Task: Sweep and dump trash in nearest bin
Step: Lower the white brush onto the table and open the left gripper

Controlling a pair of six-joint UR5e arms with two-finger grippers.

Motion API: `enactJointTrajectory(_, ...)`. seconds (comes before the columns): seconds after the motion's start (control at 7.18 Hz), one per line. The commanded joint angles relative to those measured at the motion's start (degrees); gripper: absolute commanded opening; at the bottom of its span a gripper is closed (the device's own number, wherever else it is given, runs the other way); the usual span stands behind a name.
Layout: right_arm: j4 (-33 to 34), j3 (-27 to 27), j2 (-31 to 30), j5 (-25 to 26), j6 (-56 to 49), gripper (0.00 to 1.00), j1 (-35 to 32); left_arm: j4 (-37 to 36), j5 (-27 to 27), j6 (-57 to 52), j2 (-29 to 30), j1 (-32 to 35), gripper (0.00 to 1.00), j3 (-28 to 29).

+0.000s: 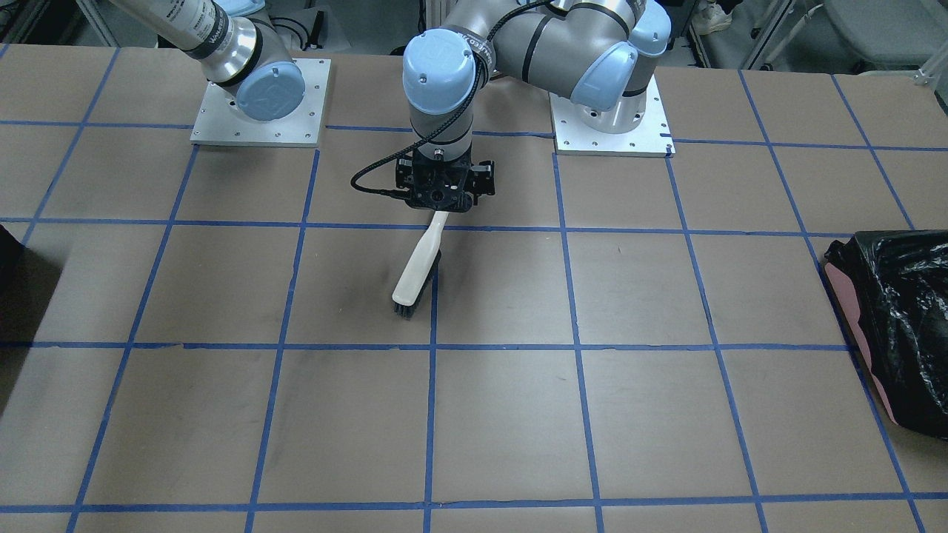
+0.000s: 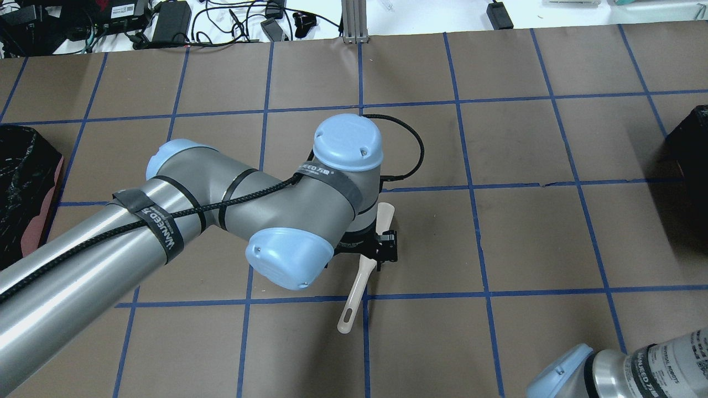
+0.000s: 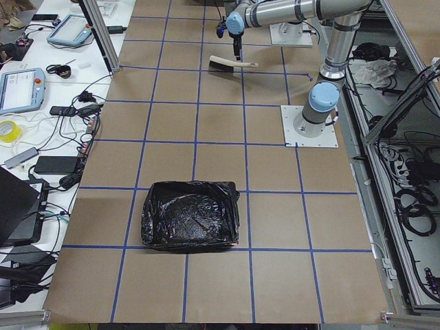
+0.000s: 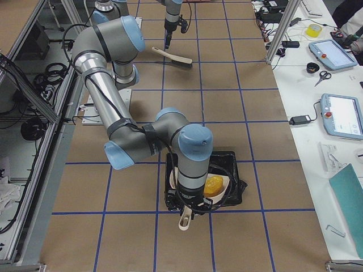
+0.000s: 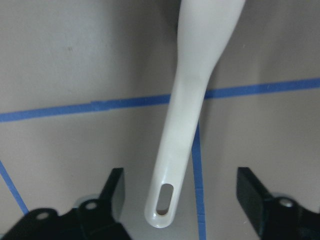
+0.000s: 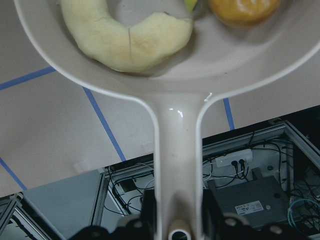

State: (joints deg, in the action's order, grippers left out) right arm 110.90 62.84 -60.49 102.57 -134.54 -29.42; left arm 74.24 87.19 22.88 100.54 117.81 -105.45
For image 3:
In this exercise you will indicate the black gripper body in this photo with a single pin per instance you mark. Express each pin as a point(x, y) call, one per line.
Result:
point(236, 41)

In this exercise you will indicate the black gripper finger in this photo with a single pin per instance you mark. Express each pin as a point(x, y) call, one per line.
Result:
point(237, 51)

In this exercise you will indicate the beige hand brush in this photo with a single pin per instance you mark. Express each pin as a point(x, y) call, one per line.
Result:
point(226, 65)

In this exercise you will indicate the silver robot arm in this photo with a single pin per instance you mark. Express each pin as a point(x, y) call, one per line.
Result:
point(346, 17)

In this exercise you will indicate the black-lined bin left side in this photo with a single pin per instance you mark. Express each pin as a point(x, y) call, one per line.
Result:
point(191, 216)

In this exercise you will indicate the white crumpled cloth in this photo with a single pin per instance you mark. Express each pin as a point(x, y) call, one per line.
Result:
point(375, 73)

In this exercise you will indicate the blue teach pendant far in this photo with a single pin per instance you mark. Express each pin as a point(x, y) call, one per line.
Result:
point(72, 31)

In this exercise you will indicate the blue teach pendant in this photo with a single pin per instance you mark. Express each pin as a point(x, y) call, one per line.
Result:
point(22, 91)
point(72, 31)

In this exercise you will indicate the small black bowl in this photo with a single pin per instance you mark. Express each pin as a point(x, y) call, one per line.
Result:
point(63, 71)

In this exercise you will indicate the black scissors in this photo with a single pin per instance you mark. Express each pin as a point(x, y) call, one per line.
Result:
point(51, 68)

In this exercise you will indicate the blue teach pendant near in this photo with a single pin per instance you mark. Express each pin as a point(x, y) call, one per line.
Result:
point(22, 91)

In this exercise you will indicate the black power adapter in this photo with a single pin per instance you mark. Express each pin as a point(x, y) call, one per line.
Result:
point(56, 165)

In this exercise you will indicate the yellow tape roll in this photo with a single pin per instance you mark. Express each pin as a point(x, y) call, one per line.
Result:
point(10, 131)

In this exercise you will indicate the grey usb hub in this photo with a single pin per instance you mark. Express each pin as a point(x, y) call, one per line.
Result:
point(21, 158)

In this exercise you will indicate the black laptop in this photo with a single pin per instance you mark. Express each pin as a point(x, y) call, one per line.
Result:
point(22, 205)

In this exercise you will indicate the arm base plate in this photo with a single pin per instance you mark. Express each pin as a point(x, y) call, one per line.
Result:
point(302, 134)
point(291, 35)

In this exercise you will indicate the aluminium frame post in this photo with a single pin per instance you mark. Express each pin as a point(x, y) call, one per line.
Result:
point(100, 32)

